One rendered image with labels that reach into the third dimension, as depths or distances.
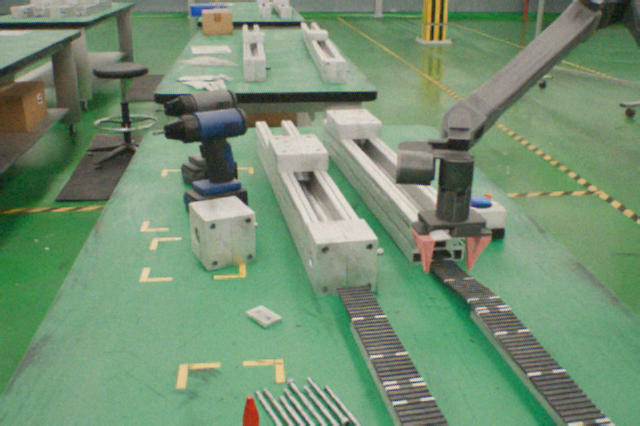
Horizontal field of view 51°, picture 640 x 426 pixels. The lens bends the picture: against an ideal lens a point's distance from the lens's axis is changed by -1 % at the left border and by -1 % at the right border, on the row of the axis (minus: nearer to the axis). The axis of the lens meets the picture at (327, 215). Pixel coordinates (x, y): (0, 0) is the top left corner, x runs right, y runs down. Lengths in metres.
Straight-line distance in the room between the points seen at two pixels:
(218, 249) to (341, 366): 0.37
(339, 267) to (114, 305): 0.36
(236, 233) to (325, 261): 0.19
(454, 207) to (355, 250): 0.18
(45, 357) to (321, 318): 0.40
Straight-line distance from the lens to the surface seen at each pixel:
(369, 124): 1.74
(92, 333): 1.07
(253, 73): 3.05
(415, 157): 1.11
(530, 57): 1.25
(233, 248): 1.21
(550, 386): 0.89
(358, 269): 1.11
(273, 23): 5.99
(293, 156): 1.45
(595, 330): 1.10
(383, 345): 0.93
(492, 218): 1.36
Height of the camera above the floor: 1.30
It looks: 21 degrees down
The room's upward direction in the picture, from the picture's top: straight up
